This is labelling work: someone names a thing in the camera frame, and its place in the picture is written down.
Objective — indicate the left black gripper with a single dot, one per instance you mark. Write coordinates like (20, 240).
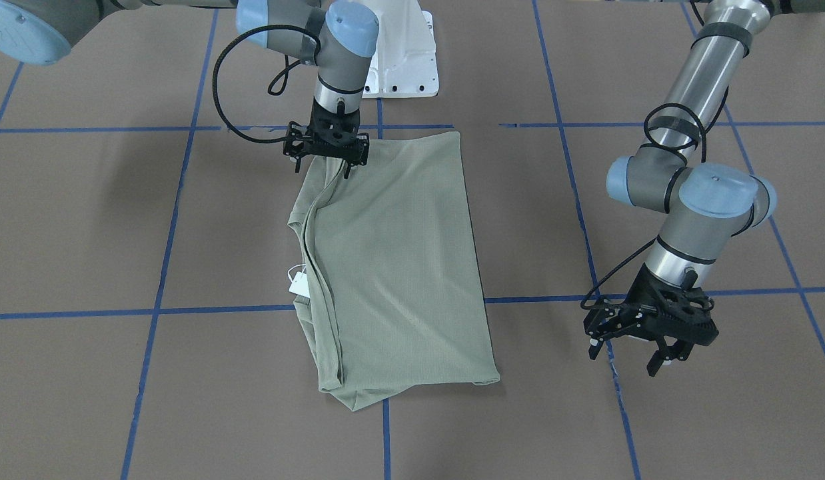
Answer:
(636, 293)

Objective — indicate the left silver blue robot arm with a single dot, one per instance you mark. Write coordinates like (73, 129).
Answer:
(705, 203)

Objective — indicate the olive green long-sleeve shirt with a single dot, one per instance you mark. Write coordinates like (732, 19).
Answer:
(394, 295)

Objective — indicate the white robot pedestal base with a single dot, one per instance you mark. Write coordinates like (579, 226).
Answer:
(404, 65)

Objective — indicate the white Miniso hang tag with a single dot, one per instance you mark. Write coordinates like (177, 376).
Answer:
(298, 280)

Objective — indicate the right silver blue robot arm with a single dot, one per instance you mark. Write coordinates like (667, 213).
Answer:
(340, 39)

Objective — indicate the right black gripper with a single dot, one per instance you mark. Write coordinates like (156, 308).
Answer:
(296, 146)

